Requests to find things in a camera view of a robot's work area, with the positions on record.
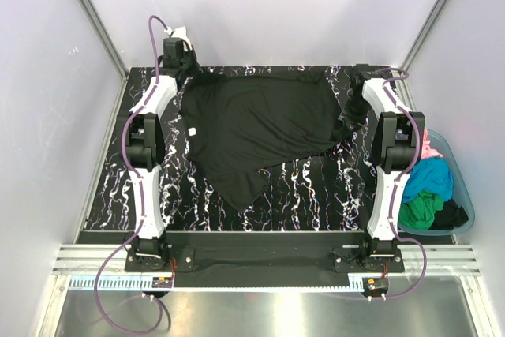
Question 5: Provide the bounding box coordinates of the blue t shirt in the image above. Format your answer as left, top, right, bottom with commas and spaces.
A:
402, 157, 454, 203

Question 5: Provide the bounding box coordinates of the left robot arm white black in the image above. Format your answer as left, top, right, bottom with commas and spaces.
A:
121, 32, 197, 263

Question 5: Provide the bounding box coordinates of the right aluminium frame post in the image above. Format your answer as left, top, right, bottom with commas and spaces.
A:
400, 0, 450, 71

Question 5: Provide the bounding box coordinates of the white slotted cable duct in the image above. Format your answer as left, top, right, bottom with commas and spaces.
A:
69, 275, 365, 293

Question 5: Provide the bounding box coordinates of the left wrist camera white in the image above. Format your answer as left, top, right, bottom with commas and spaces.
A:
164, 26, 193, 51

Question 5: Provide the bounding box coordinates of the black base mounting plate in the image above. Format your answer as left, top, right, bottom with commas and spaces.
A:
125, 231, 405, 290

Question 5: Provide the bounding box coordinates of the black t shirt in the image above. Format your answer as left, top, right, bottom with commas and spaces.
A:
429, 199, 469, 230
181, 71, 353, 211

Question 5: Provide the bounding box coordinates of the aluminium frame post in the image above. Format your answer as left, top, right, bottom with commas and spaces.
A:
400, 0, 450, 71
54, 0, 129, 81

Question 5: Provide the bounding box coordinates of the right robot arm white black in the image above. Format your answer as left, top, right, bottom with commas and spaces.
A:
340, 64, 425, 271

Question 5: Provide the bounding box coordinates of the green t shirt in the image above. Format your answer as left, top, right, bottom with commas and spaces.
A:
398, 190, 446, 230

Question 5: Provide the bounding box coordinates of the pink t shirt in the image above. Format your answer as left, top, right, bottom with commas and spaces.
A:
421, 129, 443, 159

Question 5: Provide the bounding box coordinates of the aluminium rail profile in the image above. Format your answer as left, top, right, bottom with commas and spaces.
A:
51, 245, 480, 276

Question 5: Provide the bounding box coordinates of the teal plastic laundry basket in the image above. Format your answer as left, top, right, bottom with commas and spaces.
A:
398, 129, 475, 237

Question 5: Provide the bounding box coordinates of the black t shirt in basket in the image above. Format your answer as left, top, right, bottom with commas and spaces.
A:
429, 199, 469, 230

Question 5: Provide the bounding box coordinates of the left aluminium frame post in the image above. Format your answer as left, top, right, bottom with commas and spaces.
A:
54, 0, 129, 81

